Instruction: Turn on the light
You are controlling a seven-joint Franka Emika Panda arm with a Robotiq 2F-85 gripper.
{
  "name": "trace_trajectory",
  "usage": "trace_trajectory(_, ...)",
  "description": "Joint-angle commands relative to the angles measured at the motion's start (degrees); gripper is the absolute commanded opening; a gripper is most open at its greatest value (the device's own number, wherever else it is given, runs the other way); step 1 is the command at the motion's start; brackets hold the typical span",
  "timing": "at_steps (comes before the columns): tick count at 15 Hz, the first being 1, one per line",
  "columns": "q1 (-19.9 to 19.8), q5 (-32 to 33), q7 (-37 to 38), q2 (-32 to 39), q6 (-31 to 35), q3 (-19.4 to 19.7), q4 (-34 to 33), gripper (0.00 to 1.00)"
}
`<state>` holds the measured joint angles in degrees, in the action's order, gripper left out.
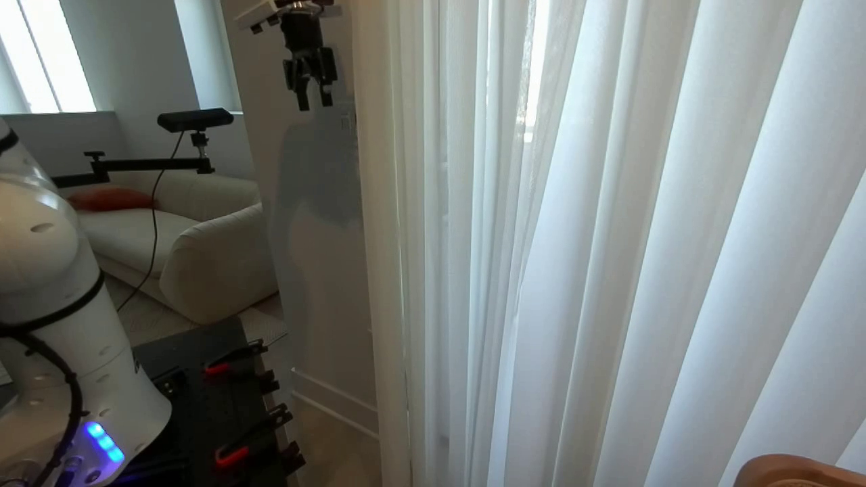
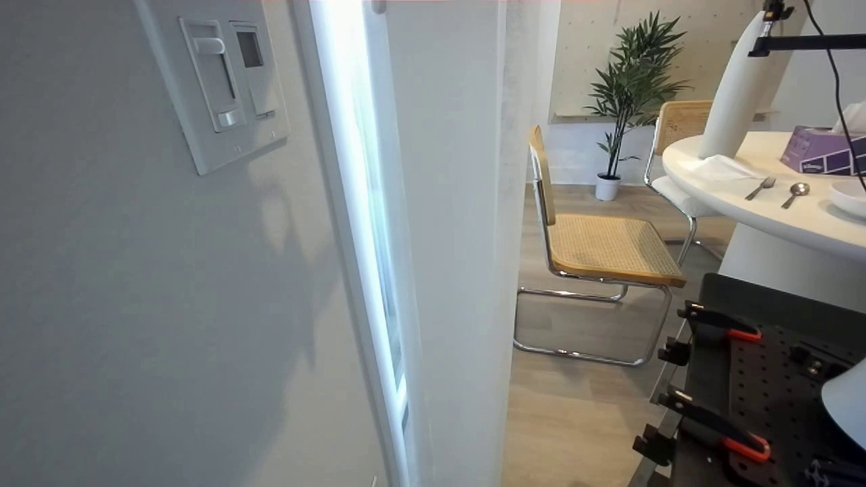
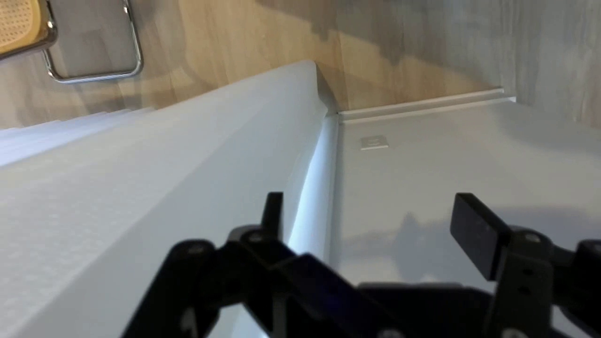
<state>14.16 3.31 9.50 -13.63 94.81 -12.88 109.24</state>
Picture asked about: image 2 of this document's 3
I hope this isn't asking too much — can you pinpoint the wicker chrome cantilever chair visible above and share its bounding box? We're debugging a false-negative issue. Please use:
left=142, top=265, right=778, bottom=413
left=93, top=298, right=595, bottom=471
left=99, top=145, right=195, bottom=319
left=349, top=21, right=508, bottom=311
left=510, top=124, right=690, bottom=370

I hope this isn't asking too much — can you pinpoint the white plant pot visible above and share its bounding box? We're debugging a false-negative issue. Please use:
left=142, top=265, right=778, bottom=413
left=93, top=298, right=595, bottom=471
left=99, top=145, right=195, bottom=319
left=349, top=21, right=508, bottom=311
left=591, top=173, right=624, bottom=205

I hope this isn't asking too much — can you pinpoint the green potted palm plant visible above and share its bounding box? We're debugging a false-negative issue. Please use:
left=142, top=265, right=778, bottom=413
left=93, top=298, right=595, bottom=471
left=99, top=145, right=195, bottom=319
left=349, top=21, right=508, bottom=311
left=585, top=7, right=690, bottom=185

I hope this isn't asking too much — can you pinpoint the white napkin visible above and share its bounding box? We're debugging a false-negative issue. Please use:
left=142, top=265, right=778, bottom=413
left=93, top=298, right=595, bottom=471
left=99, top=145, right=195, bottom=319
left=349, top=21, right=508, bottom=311
left=690, top=151, right=771, bottom=197

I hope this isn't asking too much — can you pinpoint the metal fork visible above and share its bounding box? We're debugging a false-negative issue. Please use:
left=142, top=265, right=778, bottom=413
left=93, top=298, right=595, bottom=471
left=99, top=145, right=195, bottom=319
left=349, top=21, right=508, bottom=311
left=740, top=173, right=778, bottom=204

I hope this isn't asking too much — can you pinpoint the round white table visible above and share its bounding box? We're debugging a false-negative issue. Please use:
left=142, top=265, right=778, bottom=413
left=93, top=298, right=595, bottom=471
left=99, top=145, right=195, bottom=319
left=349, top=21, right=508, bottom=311
left=659, top=127, right=866, bottom=317

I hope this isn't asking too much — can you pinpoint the metal spoon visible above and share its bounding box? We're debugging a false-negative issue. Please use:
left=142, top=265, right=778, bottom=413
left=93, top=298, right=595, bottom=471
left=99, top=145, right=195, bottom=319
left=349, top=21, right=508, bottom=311
left=778, top=178, right=815, bottom=214

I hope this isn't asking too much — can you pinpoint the purple tissue box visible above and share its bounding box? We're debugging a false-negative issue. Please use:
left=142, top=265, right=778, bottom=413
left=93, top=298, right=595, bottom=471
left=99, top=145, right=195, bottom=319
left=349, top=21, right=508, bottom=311
left=775, top=124, right=866, bottom=178

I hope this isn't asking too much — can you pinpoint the small black clamp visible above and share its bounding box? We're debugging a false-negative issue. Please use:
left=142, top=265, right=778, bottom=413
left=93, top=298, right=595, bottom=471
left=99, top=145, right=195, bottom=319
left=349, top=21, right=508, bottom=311
left=786, top=344, right=853, bottom=384

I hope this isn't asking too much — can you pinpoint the white light switch plate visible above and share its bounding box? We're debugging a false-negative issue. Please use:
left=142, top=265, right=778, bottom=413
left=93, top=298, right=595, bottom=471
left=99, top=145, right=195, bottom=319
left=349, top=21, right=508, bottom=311
left=133, top=0, right=290, bottom=178

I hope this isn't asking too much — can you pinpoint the white rocker switch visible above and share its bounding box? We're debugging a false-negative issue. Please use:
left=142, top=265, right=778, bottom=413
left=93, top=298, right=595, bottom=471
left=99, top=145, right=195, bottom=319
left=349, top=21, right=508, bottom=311
left=226, top=17, right=277, bottom=120

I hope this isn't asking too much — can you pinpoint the white slider dimmer switch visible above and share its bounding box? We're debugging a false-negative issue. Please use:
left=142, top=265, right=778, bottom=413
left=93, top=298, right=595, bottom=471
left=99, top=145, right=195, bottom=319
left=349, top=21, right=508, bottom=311
left=179, top=17, right=244, bottom=135

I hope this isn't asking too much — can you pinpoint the black clamp with orange handle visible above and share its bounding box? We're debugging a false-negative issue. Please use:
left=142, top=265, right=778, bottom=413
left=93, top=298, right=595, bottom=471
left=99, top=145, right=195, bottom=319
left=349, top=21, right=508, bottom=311
left=629, top=384, right=775, bottom=469
left=654, top=298, right=766, bottom=367

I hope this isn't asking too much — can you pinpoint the black hanging cable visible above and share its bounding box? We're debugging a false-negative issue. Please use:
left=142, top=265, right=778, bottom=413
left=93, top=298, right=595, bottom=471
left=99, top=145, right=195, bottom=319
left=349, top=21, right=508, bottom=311
left=800, top=0, right=866, bottom=196

